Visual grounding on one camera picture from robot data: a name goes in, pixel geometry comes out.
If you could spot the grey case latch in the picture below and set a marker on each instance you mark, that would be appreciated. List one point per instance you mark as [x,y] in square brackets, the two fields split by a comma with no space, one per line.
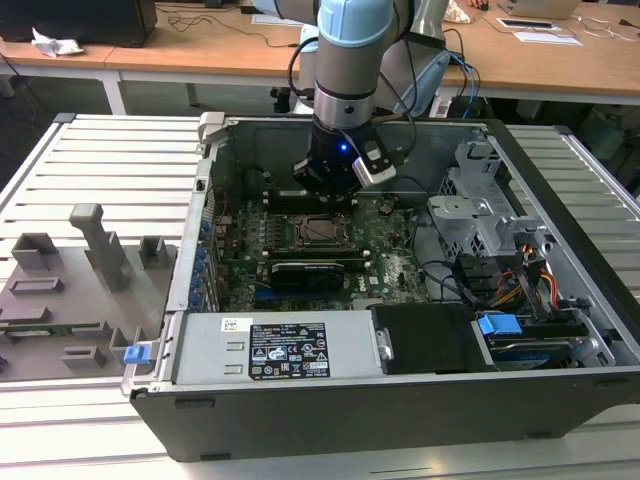
[210,125]

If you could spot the blue card retention clip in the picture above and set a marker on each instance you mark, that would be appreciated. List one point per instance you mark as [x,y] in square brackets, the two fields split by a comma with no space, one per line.
[203,229]
[200,257]
[199,270]
[193,300]
[196,284]

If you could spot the black plastic cover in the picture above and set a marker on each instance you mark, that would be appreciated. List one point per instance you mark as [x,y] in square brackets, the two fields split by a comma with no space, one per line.
[430,340]

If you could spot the wooden desk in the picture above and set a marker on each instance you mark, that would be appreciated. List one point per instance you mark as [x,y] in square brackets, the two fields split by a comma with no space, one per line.
[200,55]
[550,70]

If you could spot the green motherboard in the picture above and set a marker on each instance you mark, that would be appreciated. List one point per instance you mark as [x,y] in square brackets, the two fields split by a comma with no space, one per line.
[380,250]

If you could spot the silver CPU green edge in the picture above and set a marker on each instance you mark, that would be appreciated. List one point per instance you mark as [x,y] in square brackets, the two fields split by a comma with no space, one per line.
[322,231]

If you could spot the grey power supply unit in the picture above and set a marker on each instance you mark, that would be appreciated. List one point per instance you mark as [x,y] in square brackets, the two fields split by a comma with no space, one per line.
[210,350]

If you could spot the black monitor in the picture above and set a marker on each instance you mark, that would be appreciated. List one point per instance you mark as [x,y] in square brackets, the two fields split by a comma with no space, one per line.
[75,22]

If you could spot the blue disk carrier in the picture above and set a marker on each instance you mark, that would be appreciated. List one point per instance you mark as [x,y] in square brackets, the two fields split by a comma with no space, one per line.
[497,327]

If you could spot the black Quadro graphics card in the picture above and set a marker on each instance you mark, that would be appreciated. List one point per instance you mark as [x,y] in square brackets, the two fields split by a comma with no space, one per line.
[307,277]

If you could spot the blue case latch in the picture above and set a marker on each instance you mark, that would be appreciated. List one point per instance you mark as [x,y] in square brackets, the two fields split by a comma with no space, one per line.
[136,355]

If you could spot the silver coin cell battery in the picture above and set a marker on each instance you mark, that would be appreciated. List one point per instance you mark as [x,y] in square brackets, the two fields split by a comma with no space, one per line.
[387,205]

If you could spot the CPU socket metal frame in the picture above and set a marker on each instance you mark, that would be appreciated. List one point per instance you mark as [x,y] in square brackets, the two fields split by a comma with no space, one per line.
[300,242]

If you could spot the white paper sheet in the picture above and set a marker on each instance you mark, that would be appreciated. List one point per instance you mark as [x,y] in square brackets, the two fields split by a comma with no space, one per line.
[547,38]
[275,20]

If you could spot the grey parts rack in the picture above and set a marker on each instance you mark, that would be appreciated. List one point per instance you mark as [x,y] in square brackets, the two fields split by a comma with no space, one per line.
[75,310]

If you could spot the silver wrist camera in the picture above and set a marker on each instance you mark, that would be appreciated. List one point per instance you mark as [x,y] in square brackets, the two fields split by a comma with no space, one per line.
[375,167]

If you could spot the silver laptop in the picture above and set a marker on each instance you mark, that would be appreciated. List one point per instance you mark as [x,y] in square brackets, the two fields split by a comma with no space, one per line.
[540,7]

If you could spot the black hard disk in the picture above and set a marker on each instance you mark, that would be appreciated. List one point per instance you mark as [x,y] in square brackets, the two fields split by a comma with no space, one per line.
[530,357]

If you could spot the green RAM stick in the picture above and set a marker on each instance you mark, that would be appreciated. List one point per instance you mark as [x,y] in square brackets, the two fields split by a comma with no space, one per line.
[60,327]

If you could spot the crumpled white paper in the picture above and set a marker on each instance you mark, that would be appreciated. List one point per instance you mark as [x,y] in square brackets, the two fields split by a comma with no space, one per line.
[55,44]

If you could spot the silver metal disk bay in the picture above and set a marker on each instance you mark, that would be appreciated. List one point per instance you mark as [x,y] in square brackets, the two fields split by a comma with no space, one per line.
[465,215]

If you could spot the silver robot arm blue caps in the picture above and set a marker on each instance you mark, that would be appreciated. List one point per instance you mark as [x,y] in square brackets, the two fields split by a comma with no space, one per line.
[345,65]

